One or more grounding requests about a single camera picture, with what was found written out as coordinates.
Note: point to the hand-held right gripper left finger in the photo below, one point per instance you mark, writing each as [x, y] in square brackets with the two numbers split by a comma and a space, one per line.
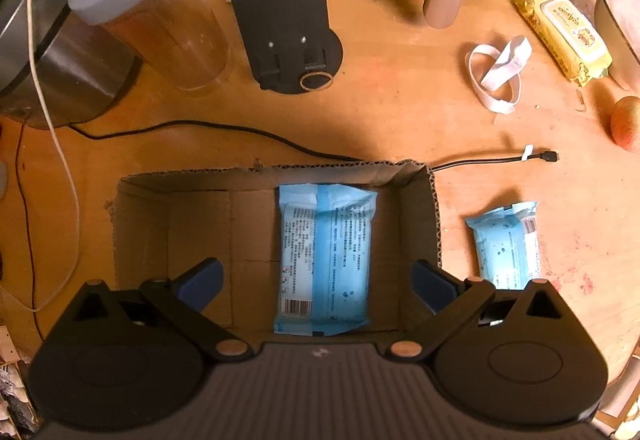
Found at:
[202, 281]

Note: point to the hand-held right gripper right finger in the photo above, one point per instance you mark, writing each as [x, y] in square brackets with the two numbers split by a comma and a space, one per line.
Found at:
[429, 285]

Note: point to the cardboard box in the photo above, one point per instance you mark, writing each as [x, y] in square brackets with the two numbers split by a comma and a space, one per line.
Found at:
[200, 230]

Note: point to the blue wet wipes packet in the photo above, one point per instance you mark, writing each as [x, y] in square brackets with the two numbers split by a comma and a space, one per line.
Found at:
[325, 260]
[505, 245]

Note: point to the wooden desk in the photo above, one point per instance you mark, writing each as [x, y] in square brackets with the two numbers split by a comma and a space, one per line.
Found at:
[400, 120]

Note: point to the wooden shoe rack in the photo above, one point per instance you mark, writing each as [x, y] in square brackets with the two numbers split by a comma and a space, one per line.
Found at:
[12, 355]

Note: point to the white elastic band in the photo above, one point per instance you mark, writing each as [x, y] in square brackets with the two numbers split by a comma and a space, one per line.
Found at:
[492, 80]

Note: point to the translucent plastic cup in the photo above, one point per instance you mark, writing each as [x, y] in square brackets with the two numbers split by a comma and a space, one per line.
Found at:
[3, 180]

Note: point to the small paper clip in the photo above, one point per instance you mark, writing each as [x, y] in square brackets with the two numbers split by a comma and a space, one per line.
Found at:
[580, 100]

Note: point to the apple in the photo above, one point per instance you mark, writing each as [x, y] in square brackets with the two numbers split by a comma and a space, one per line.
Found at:
[627, 122]

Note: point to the clear jar with grey lid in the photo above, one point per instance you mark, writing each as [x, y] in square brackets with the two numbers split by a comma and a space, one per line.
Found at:
[165, 25]

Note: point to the steel rice cooker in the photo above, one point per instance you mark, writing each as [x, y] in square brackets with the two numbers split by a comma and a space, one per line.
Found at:
[65, 55]

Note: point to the black phone stand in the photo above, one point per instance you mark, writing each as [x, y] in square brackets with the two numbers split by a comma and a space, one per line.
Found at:
[280, 5]

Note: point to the yellow wet wipes packet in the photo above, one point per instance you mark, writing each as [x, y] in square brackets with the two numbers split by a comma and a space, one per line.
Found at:
[565, 32]

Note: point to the white bowl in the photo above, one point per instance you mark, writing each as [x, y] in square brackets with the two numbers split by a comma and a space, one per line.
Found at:
[617, 35]

